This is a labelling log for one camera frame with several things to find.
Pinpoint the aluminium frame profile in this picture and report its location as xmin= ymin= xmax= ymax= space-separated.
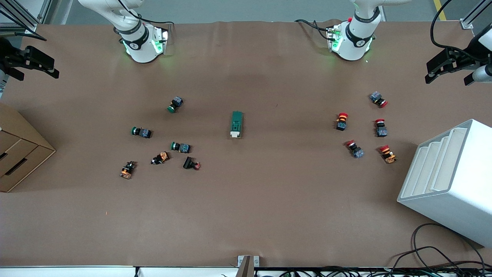
xmin=0 ymin=0 xmax=52 ymax=34
xmin=459 ymin=0 xmax=492 ymax=30

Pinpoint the green load switch white lever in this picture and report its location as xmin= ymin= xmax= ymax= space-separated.
xmin=230 ymin=111 xmax=244 ymax=139

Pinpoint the black left arm wrist cable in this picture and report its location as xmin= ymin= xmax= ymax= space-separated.
xmin=430 ymin=0 xmax=492 ymax=64

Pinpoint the brown cardboard box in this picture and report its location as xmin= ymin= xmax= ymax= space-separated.
xmin=0 ymin=102 xmax=57 ymax=193

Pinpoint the metal table edge bracket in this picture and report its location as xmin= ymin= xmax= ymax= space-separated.
xmin=238 ymin=255 xmax=260 ymax=277

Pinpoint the black left arm base cable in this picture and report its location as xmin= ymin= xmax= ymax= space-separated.
xmin=294 ymin=18 xmax=336 ymax=41

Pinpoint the black right arm base cable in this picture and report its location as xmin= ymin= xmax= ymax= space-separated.
xmin=115 ymin=0 xmax=175 ymax=27

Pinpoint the black arm base cable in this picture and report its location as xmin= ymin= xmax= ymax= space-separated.
xmin=115 ymin=0 xmax=175 ymax=27
xmin=294 ymin=18 xmax=336 ymax=41

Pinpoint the black cable bundle table edge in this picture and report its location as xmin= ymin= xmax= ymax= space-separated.
xmin=254 ymin=265 xmax=492 ymax=277

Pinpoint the black looped floor cable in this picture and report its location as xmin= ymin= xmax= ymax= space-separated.
xmin=388 ymin=222 xmax=487 ymax=272

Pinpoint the white slotted sorting rack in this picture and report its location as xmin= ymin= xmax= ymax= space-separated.
xmin=397 ymin=118 xmax=492 ymax=248

